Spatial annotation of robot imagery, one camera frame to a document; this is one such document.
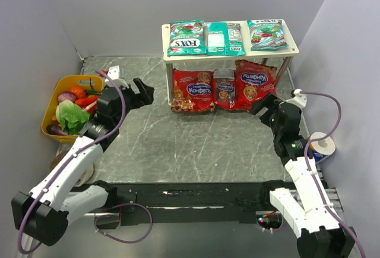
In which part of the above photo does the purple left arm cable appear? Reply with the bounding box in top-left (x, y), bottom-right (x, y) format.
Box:
top-left (17, 69), bottom-right (127, 254)

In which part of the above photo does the yellow plastic basket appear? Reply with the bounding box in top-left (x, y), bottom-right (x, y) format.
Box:
top-left (41, 75), bottom-right (104, 143)

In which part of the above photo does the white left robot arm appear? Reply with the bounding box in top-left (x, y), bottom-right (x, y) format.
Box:
top-left (11, 78), bottom-right (154, 254)

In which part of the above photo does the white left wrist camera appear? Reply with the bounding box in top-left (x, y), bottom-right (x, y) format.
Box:
top-left (104, 65), bottom-right (128, 87)

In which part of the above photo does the green toy lettuce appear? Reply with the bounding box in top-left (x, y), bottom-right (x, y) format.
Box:
top-left (55, 100), bottom-right (90, 135)

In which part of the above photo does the purple toy eggplant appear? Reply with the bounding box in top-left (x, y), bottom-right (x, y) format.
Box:
top-left (46, 125), bottom-right (68, 136)

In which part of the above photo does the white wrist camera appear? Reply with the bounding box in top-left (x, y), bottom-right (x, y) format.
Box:
top-left (287, 89), bottom-right (307, 109)
top-left (104, 65), bottom-right (128, 87)

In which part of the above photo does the white two-tier shelf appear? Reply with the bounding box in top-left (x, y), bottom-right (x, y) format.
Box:
top-left (161, 18), bottom-right (299, 102)

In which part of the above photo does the red toy carrot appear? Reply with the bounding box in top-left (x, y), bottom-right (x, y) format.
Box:
top-left (75, 95), bottom-right (99, 109)

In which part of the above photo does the red candy bag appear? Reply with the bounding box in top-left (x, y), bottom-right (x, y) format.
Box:
top-left (213, 69), bottom-right (236, 110)
top-left (171, 69), bottom-right (215, 113)
top-left (235, 60), bottom-right (277, 106)

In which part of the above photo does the brown twine roll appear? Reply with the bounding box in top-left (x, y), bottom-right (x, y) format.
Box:
top-left (49, 151), bottom-right (68, 171)

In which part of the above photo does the teal Fox's candy bag front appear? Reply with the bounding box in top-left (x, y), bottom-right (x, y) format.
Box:
top-left (167, 20), bottom-right (207, 56)

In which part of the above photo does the purple toy onion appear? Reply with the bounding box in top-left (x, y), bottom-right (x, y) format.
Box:
top-left (58, 91), bottom-right (77, 103)

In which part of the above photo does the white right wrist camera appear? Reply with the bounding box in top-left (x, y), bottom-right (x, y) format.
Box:
top-left (287, 89), bottom-right (307, 109)

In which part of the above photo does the orange toy pumpkin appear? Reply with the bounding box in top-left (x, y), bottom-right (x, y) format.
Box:
top-left (69, 86), bottom-right (87, 99)

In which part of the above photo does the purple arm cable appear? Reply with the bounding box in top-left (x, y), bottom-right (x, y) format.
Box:
top-left (17, 69), bottom-right (127, 254)
top-left (299, 91), bottom-right (366, 258)

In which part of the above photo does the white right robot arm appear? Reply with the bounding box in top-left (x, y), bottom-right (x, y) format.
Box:
top-left (251, 89), bottom-right (356, 257)

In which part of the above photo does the teal mint candy bag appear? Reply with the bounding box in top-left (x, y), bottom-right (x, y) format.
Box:
top-left (247, 19), bottom-right (289, 51)

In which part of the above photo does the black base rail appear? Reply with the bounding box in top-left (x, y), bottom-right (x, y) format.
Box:
top-left (71, 180), bottom-right (297, 225)

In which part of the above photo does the white cloth bag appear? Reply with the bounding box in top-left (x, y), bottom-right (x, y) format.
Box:
top-left (74, 164), bottom-right (94, 187)

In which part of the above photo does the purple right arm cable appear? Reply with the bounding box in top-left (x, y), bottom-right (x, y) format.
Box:
top-left (299, 91), bottom-right (366, 258)

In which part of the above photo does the teal candy bag back side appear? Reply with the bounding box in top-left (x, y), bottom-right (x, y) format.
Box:
top-left (206, 22), bottom-right (245, 56)

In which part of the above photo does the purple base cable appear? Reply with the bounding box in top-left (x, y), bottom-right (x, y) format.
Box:
top-left (94, 203), bottom-right (154, 243)

